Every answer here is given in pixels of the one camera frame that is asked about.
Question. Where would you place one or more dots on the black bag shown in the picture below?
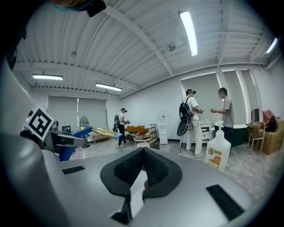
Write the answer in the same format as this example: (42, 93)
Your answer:
(271, 124)

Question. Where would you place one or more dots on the white desk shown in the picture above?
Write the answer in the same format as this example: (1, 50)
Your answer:
(206, 130)

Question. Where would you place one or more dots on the white water dispenser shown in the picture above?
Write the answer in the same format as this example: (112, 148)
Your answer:
(163, 130)

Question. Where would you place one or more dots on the white pump bottle orange label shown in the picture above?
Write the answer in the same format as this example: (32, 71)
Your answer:
(218, 153)

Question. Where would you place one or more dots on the wooden shelf cart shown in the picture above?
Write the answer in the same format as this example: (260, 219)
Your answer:
(153, 133)

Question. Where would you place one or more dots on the wooden chair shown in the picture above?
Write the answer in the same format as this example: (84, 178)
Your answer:
(255, 139)

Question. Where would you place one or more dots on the orange sofa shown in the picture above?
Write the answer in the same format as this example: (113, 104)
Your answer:
(136, 129)

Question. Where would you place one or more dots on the ceiling tube light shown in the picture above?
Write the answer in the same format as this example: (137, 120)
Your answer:
(108, 87)
(189, 33)
(47, 77)
(271, 45)

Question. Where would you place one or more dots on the black mesh waste basket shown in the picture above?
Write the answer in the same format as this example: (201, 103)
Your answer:
(156, 146)

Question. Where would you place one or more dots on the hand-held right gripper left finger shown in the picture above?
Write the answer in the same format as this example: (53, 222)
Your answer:
(88, 188)

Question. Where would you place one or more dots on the wooden bench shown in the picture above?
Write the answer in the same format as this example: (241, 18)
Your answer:
(99, 136)

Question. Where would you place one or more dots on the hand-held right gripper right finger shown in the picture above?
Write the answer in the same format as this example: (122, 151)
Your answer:
(188, 199)

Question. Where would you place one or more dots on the cardboard box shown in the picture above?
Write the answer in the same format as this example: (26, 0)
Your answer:
(274, 142)

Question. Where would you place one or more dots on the round white coffee table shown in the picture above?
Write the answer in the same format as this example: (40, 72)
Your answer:
(142, 140)

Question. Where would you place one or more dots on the black head-worn camera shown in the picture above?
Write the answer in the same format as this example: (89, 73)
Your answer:
(96, 7)

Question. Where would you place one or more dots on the black standing fan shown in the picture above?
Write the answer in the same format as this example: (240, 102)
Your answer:
(84, 121)

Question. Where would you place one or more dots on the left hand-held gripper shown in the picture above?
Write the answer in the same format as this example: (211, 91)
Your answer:
(40, 123)

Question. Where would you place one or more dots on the person's left forearm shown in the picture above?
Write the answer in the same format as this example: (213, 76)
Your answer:
(28, 136)

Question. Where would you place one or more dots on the black bathtub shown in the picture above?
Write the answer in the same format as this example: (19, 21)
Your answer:
(239, 135)

